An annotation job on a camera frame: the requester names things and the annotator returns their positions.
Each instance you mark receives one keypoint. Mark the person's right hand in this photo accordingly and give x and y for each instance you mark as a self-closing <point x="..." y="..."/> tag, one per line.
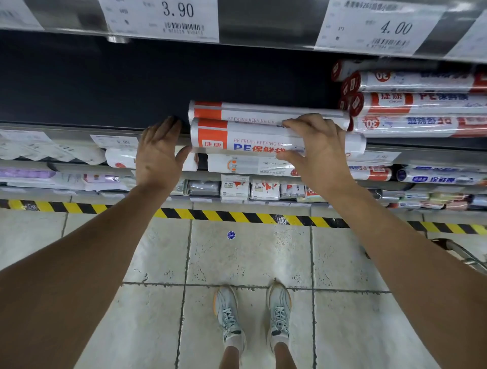
<point x="323" y="156"/>

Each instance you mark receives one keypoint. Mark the person's left hand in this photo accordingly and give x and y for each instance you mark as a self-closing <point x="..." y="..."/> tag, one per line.
<point x="156" y="159"/>

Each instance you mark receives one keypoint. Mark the person's right thumb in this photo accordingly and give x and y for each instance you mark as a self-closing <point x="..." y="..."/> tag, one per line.
<point x="289" y="154"/>

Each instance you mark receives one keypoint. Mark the person's left thumb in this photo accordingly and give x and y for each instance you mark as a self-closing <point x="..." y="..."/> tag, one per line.
<point x="184" y="156"/>

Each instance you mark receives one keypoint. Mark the white orange plastic bag roll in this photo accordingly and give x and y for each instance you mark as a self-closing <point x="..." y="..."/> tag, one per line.
<point x="243" y="138"/>
<point x="262" y="113"/>

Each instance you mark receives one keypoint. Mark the person's right forearm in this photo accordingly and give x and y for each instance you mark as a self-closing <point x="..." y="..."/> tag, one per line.
<point x="414" y="273"/>

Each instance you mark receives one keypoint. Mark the person's left forearm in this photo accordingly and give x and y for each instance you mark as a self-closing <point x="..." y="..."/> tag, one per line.
<point x="76" y="273"/>

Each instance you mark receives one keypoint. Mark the white red small box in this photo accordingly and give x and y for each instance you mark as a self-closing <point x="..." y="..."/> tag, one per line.
<point x="292" y="191"/>
<point x="234" y="190"/>
<point x="264" y="191"/>
<point x="314" y="194"/>

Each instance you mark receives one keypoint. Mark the silver foil packet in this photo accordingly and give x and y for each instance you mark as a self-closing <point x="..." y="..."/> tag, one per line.
<point x="203" y="187"/>

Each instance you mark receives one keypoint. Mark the white flat bag roll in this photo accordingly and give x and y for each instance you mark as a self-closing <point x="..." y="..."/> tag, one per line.
<point x="243" y="165"/>

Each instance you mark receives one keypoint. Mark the small white price label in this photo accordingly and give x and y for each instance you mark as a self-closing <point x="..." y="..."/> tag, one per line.
<point x="235" y="178"/>
<point x="23" y="136"/>
<point x="374" y="156"/>
<point x="114" y="141"/>

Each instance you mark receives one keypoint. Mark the white plastic bag packet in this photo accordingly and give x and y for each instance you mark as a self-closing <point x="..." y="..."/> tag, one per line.
<point x="121" y="157"/>

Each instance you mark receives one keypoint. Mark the yellow black hazard tape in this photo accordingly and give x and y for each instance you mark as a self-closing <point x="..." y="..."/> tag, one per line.
<point x="236" y="216"/>

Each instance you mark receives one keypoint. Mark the white red slim roll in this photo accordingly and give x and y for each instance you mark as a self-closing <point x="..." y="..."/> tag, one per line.
<point x="371" y="173"/>

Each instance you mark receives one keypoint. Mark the white red cling film roll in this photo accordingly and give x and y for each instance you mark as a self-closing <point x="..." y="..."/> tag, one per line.
<point x="418" y="126"/>
<point x="418" y="103"/>
<point x="348" y="69"/>
<point x="418" y="81"/>

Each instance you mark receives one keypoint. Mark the white crumpled bag packets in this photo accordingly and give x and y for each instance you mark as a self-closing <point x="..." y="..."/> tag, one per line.
<point x="49" y="152"/>

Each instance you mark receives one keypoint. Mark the white paper price tag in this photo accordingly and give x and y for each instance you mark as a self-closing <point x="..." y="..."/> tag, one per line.
<point x="17" y="13"/>
<point x="167" y="19"/>
<point x="380" y="26"/>
<point x="470" y="41"/>

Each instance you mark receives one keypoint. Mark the white blue slim roll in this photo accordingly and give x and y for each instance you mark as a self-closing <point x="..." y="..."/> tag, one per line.
<point x="441" y="177"/>

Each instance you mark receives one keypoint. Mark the person's right gray sneaker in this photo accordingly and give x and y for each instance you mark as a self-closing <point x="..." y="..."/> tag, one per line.
<point x="279" y="311"/>

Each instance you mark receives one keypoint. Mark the person's gray sneaker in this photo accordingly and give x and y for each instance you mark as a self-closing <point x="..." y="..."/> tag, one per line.
<point x="228" y="315"/>
<point x="279" y="311"/>

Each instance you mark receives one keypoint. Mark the purple packet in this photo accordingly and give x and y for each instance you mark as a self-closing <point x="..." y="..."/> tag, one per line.
<point x="26" y="173"/>

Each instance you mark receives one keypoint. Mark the person's left gray sneaker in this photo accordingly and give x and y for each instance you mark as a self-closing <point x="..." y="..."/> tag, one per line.
<point x="228" y="315"/>

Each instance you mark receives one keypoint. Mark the metal shopping cart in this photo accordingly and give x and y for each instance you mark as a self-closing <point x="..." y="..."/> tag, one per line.
<point x="464" y="253"/>

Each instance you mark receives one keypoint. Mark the person's right leg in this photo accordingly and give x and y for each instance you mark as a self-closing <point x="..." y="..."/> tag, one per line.
<point x="284" y="357"/>

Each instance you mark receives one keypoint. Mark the person's leg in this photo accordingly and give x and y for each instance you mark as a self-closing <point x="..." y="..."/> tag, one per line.
<point x="230" y="359"/>
<point x="284" y="357"/>

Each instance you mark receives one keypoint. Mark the person's left leg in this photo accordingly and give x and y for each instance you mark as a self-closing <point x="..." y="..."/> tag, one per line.
<point x="230" y="359"/>

